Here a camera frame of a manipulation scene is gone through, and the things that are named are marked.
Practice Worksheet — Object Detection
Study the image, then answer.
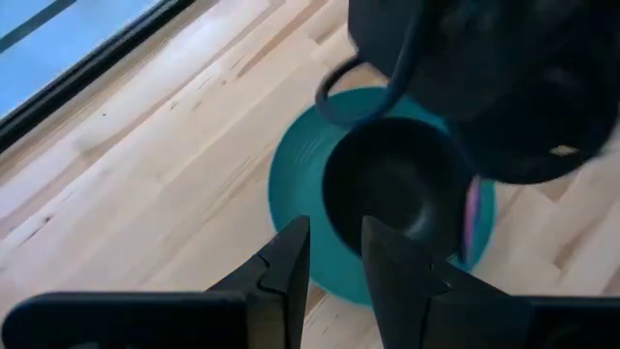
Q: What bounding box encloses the dark blue gripper cable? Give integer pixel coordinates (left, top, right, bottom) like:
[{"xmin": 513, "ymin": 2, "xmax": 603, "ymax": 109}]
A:
[{"xmin": 314, "ymin": 0, "xmax": 437, "ymax": 131}]

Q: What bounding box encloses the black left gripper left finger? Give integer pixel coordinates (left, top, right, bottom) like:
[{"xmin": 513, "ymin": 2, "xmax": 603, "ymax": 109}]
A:
[{"xmin": 205, "ymin": 214, "xmax": 312, "ymax": 349}]

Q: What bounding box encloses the black round bowl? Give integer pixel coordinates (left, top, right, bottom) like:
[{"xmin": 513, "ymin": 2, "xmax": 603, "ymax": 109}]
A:
[{"xmin": 321, "ymin": 116, "xmax": 475, "ymax": 259}]

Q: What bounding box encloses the pink purple thin utensil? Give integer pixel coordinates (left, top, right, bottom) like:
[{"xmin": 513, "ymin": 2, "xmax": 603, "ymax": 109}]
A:
[{"xmin": 458, "ymin": 174, "xmax": 484, "ymax": 267}]

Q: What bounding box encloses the black table edge rail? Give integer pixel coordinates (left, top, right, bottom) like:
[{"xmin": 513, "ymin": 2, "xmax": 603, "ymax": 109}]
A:
[{"xmin": 0, "ymin": 0, "xmax": 198, "ymax": 155}]

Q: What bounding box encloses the teal round plate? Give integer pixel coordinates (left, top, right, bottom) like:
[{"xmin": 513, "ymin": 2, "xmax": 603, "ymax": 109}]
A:
[{"xmin": 266, "ymin": 85, "xmax": 497, "ymax": 307}]

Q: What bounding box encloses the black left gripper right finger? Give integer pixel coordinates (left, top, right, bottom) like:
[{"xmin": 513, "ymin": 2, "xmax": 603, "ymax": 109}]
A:
[{"xmin": 359, "ymin": 215, "xmax": 508, "ymax": 349}]

